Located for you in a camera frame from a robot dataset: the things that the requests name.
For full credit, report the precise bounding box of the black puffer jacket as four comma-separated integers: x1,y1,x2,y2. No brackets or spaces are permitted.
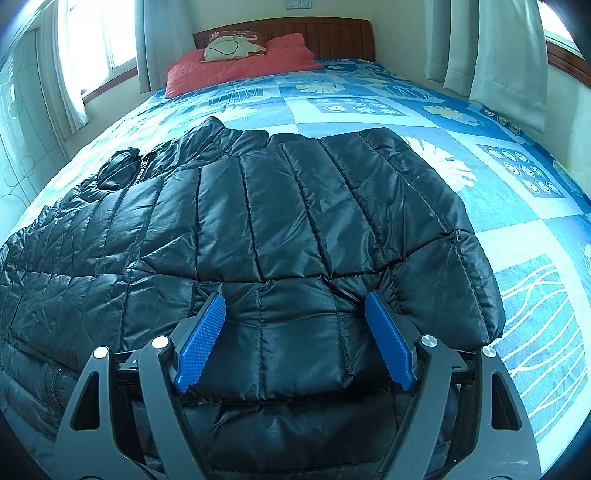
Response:
0,116,507,480

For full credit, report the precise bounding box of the printed cream cushion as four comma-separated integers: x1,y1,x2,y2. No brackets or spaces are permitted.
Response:
204,30,269,63

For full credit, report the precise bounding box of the bed with blue patterned sheet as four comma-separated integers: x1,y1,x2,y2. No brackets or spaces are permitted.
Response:
0,58,591,480

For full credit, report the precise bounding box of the sheer white curtain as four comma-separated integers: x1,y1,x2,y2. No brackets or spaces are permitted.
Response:
37,0,89,139

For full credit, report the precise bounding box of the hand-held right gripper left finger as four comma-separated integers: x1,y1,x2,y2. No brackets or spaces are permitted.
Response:
51,292,227,480

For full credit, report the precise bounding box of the white framed window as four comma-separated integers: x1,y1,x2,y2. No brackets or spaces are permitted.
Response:
538,0,583,56
67,0,139,104

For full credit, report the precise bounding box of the grey curtain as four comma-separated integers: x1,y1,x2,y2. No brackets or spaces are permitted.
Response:
135,0,195,94
424,0,549,134

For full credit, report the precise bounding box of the red pillow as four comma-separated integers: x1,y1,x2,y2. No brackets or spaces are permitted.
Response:
165,33,325,99

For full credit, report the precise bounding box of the wooden window sill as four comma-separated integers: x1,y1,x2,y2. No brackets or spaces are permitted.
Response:
546,41,591,88

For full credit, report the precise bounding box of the wooden headboard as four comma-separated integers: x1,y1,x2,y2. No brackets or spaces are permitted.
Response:
192,17,375,62

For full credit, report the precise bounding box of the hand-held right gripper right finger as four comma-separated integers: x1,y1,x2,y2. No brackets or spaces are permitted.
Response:
365,291,542,480

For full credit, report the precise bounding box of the wardrobe with frosted glass doors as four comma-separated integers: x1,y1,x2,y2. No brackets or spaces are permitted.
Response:
0,28,70,241

